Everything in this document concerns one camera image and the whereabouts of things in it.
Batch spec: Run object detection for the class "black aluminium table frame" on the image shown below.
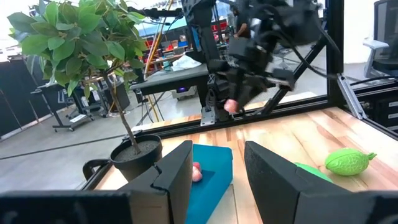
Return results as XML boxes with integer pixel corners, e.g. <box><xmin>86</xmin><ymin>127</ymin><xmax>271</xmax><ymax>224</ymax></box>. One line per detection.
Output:
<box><xmin>82</xmin><ymin>0</ymin><xmax>398</xmax><ymax>190</ymax></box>

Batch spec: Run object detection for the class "pink toy produce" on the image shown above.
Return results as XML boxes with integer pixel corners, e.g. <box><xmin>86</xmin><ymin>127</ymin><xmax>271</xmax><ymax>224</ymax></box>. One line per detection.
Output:
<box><xmin>192</xmin><ymin>161</ymin><xmax>203</xmax><ymax>183</ymax></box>
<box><xmin>223</xmin><ymin>98</ymin><xmax>239</xmax><ymax>114</ymax></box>

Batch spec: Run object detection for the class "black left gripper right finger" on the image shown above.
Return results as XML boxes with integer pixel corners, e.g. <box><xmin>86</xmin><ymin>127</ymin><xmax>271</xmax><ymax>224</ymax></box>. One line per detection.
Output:
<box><xmin>244</xmin><ymin>141</ymin><xmax>398</xmax><ymax>224</ymax></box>

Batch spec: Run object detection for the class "black plastic plant pot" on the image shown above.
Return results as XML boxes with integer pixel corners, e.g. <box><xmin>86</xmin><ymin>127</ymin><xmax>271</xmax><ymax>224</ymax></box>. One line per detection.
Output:
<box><xmin>109</xmin><ymin>133</ymin><xmax>164</xmax><ymax>183</ymax></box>

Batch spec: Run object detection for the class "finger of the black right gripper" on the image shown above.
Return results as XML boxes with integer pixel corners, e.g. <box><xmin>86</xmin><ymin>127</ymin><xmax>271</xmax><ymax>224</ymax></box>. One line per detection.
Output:
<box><xmin>214</xmin><ymin>77</ymin><xmax>236</xmax><ymax>102</ymax></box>
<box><xmin>236</xmin><ymin>79</ymin><xmax>267</xmax><ymax>111</ymax></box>

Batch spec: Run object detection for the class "green bumpy toy gourd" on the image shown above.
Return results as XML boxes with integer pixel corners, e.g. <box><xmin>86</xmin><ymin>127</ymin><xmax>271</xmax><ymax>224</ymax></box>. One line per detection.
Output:
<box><xmin>324</xmin><ymin>147</ymin><xmax>377</xmax><ymax>177</ymax></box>

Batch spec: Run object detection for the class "green smooth toy produce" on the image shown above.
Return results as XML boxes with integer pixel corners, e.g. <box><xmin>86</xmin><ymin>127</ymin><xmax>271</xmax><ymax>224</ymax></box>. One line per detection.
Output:
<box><xmin>294</xmin><ymin>161</ymin><xmax>334</xmax><ymax>184</ymax></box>

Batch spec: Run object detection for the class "silver metal frame bracket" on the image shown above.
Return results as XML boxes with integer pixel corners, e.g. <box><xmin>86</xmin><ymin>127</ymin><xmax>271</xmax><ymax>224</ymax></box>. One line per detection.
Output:
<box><xmin>337</xmin><ymin>73</ymin><xmax>368</xmax><ymax>121</ymax></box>
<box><xmin>200</xmin><ymin>106</ymin><xmax>217</xmax><ymax>127</ymax></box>

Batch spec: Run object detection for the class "grey desk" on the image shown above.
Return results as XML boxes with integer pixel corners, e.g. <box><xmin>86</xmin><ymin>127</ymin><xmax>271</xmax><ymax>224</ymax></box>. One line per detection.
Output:
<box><xmin>130</xmin><ymin>63</ymin><xmax>210</xmax><ymax>106</ymax></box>

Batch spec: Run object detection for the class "grey office chair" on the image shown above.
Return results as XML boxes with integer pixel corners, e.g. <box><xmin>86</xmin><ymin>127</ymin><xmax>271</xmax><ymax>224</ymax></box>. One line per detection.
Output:
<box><xmin>363</xmin><ymin>0</ymin><xmax>398</xmax><ymax>78</ymax></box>

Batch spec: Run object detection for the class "green leafy potted tree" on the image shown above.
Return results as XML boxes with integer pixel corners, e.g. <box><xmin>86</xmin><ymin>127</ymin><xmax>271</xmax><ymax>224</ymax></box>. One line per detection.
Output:
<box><xmin>6</xmin><ymin>0</ymin><xmax>149</xmax><ymax>155</ymax></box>

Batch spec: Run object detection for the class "yellow hose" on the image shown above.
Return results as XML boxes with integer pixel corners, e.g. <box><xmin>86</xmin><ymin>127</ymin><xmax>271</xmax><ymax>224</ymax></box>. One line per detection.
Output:
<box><xmin>144</xmin><ymin>0</ymin><xmax>174</xmax><ymax>123</ymax></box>

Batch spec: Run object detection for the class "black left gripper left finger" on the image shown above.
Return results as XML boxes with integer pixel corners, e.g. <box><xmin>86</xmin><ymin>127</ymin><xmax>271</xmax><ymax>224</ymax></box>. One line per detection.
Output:
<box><xmin>0</xmin><ymin>139</ymin><xmax>194</xmax><ymax>224</ymax></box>

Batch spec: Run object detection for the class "teal plastic tupperware container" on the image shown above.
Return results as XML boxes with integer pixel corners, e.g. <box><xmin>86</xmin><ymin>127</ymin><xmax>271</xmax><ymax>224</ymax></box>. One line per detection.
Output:
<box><xmin>185</xmin><ymin>143</ymin><xmax>234</xmax><ymax>224</ymax></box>

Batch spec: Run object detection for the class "person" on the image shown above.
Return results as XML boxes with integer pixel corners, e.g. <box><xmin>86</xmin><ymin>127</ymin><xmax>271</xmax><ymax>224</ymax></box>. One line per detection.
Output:
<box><xmin>231</xmin><ymin>4</ymin><xmax>252</xmax><ymax>40</ymax></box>

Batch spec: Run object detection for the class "white crumpled bag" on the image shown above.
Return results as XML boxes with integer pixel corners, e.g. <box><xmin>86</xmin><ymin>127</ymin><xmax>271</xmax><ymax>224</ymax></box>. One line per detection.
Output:
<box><xmin>171</xmin><ymin>54</ymin><xmax>202</xmax><ymax>72</ymax></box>

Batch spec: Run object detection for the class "black drawer cabinet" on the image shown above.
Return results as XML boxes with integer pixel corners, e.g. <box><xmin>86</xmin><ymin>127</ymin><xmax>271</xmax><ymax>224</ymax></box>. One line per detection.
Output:
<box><xmin>357</xmin><ymin>80</ymin><xmax>398</xmax><ymax>134</ymax></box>

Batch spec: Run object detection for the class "black rolling stand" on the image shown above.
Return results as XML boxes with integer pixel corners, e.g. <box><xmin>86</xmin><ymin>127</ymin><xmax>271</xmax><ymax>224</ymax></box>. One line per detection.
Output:
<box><xmin>40</xmin><ymin>80</ymin><xmax>97</xmax><ymax>133</ymax></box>

